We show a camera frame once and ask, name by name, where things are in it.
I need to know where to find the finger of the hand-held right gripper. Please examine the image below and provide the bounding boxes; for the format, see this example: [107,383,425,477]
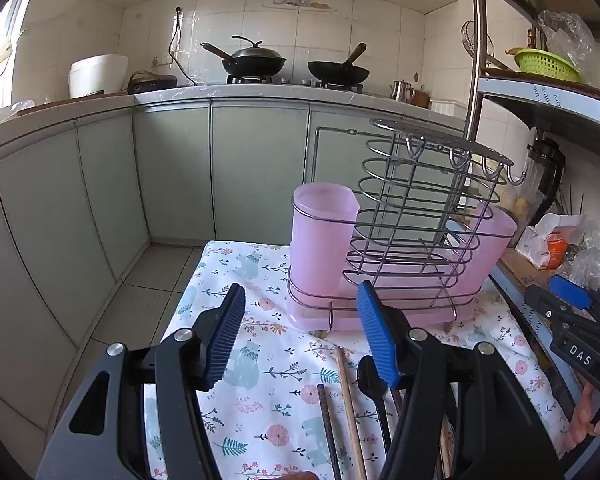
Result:
[549,274,600,333]
[522,286,600,403]

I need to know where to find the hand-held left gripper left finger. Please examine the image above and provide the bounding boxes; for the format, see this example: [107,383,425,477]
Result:
[35,282,246,480]

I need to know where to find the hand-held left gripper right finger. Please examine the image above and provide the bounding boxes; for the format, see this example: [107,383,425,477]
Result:
[356,280,566,480]

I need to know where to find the black plastic spoon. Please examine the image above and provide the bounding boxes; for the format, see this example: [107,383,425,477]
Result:
[356,355,394,461]

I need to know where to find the pink plastic drip tray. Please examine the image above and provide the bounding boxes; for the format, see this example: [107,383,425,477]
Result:
[286,240,487,334]

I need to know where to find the light wooden chopstick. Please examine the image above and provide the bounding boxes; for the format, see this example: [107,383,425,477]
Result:
[334,347,369,480]

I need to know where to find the pink plastic utensil cup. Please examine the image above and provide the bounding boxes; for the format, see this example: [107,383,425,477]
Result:
[288,183,361,307]
[457,202,518,311]

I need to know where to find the dark brown chopstick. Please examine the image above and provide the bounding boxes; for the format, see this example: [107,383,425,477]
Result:
[316,384,342,480]

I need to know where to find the metal wire utensil rack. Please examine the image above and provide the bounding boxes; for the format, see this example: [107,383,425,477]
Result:
[286,119,528,336]

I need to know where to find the person's right hand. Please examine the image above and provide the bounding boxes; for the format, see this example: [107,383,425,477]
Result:
[562,382,600,457]

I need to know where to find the crumpled clear plastic bag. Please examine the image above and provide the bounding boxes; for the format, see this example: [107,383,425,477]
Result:
[562,244,600,292]

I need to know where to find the floral printed cloth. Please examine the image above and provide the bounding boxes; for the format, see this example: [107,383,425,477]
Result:
[145,240,576,480]

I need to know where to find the orange snack packet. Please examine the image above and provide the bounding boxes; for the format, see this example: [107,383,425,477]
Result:
[516,212,589,271]

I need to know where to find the blender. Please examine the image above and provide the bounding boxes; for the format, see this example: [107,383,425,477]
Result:
[522,137,567,227]

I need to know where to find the grey kitchen cabinet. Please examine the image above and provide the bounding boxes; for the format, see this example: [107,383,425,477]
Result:
[0,82,473,441]

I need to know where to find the steel shelf unit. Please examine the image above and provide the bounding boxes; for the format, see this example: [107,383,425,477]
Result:
[462,0,600,411]

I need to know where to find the green plastic basket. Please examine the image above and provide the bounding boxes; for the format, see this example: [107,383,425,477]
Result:
[514,48,584,84]

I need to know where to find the metal kettle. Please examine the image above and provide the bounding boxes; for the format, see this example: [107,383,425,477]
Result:
[391,79,416,103]

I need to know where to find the gas stove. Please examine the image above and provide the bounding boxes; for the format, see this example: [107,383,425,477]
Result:
[225,74,366,94]

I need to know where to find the dark electric cooker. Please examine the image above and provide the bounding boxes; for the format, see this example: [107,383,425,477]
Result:
[127,72,179,95]

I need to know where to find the black wok with lid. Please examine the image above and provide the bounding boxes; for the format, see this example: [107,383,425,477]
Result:
[201,35,288,79]

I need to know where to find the white rice cooker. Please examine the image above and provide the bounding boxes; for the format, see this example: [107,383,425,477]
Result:
[68,54,130,100]

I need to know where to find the wire strainer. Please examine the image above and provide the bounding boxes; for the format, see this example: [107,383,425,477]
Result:
[461,20,497,69]

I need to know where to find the black wok with wooden handle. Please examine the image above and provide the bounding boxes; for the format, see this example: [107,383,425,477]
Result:
[307,42,371,87]

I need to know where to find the black power cord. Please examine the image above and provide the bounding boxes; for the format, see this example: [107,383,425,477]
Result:
[168,6,197,87]

